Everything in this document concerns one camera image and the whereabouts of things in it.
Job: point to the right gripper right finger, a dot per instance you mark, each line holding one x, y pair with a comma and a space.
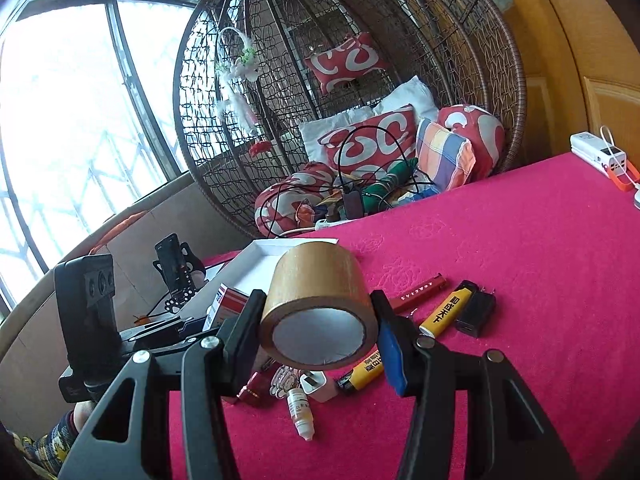
508, 434

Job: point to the dark red cylinder case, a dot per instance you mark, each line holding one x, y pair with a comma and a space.
257, 390

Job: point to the wooden door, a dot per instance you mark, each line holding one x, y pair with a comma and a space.
581, 71

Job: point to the plaid colourful pillow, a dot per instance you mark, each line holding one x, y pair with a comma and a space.
447, 158

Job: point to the person's left hand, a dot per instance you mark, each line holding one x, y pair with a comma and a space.
81, 413

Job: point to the red seat cushion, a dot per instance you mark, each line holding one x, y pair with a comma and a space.
294, 203

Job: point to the yellow lighter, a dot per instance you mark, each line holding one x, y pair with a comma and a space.
447, 312
362, 374

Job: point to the white dreamcatcher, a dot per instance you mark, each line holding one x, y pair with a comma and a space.
244, 68

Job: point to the magenta tablecloth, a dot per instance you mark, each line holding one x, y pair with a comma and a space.
558, 244

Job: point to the brown tape roll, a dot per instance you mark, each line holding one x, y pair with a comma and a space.
318, 313

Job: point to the red round cushion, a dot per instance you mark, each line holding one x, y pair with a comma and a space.
485, 132

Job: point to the wicker hanging egg chair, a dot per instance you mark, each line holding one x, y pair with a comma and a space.
462, 49

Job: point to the left forearm patterned sleeve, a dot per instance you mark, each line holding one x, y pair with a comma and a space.
47, 454

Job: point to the white power bank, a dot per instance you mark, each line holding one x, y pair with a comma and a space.
600, 154

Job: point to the white cardboard box tray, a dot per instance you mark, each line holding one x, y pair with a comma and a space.
252, 269

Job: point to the white red medicine box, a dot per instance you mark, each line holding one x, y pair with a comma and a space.
228, 302

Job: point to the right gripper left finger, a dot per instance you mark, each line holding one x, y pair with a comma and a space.
127, 435

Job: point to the black phone holder stand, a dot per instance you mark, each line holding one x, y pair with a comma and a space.
182, 272

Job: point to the red flat bar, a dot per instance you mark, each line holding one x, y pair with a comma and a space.
418, 294

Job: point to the green cloth item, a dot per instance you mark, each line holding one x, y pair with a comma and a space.
375, 195

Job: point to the small red patterned pillow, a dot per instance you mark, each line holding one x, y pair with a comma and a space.
355, 57

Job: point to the black power adapter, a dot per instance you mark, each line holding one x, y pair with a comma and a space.
353, 204

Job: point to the large red patterned pillow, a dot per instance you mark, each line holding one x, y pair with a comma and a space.
369, 148

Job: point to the white USB charger plug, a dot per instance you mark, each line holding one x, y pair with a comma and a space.
317, 386

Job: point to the small dropper bottle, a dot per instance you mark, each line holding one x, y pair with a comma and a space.
300, 413

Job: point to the clear plastic clip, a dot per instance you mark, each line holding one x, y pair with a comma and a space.
283, 380

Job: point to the white pillow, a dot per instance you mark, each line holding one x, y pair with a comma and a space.
413, 92

